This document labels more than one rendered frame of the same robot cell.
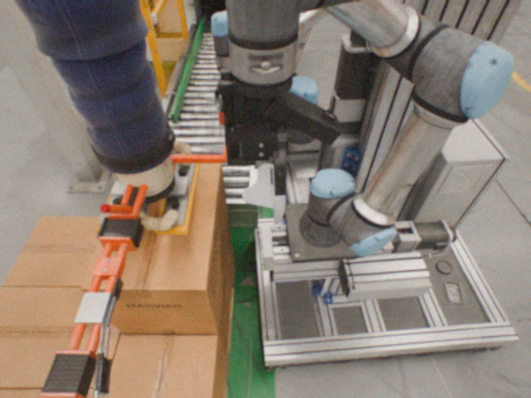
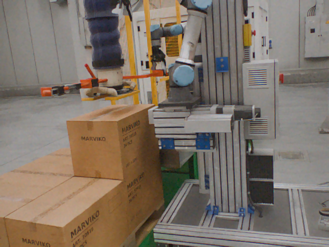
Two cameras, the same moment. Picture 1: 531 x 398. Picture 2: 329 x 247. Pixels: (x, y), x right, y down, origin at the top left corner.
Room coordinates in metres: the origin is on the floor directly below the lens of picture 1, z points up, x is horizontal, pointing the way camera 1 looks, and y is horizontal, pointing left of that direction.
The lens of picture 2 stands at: (-1.28, -0.91, 1.35)
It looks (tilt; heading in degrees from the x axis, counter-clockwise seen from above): 12 degrees down; 24
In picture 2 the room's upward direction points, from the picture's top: 5 degrees counter-clockwise
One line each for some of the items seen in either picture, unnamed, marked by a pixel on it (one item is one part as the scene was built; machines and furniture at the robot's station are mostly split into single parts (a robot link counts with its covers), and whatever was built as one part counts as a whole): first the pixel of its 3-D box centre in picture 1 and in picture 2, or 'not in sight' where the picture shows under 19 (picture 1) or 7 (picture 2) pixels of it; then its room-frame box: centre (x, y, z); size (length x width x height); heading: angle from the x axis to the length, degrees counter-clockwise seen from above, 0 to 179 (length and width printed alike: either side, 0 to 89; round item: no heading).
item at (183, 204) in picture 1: (179, 189); (123, 92); (0.77, 0.28, 1.08); 0.34 x 0.10 x 0.05; 0
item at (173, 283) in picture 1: (172, 244); (117, 137); (0.76, 0.38, 0.74); 0.60 x 0.40 x 0.40; 0
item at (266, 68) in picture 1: (263, 57); not in sight; (0.36, 0.00, 1.74); 0.08 x 0.08 x 0.05
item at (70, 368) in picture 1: (69, 375); (51, 90); (0.17, 0.39, 1.18); 0.08 x 0.07 x 0.05; 0
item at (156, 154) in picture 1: (134, 139); (108, 62); (0.76, 0.37, 1.30); 0.23 x 0.23 x 0.04
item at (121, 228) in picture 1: (122, 232); (89, 83); (0.52, 0.38, 1.18); 0.10 x 0.08 x 0.06; 90
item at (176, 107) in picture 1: (186, 61); not in sight; (2.65, 0.63, 0.60); 1.60 x 0.10 x 0.09; 0
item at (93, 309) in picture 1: (96, 310); (68, 88); (0.30, 0.38, 1.18); 0.07 x 0.07 x 0.04; 0
